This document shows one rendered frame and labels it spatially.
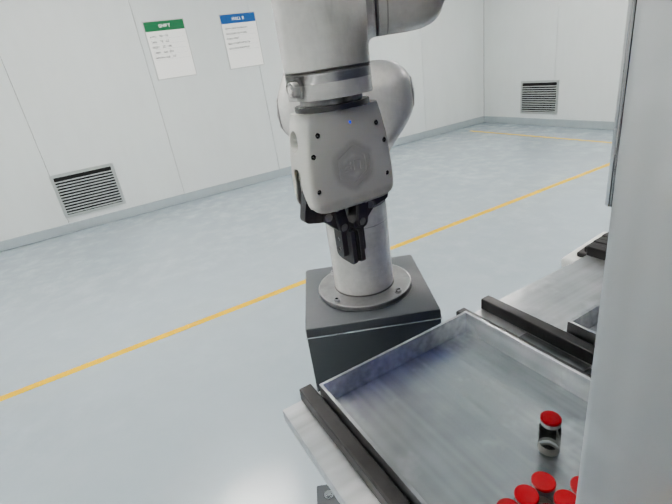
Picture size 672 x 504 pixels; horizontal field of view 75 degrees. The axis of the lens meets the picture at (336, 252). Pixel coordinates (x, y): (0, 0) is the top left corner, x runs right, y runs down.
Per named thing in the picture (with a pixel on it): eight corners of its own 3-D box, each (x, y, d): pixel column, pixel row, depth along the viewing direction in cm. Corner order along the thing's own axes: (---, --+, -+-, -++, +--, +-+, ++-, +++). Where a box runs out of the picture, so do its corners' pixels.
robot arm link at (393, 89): (324, 195, 89) (304, 69, 79) (415, 184, 87) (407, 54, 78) (320, 215, 78) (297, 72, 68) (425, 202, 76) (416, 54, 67)
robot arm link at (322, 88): (303, 74, 37) (309, 111, 38) (387, 60, 41) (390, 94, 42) (267, 78, 44) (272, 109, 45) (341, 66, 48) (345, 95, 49)
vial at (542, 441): (564, 450, 47) (567, 420, 45) (550, 461, 46) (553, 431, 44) (546, 437, 49) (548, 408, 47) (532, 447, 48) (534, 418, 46)
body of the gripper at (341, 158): (300, 101, 38) (320, 221, 43) (394, 83, 42) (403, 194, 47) (268, 101, 44) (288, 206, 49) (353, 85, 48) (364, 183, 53)
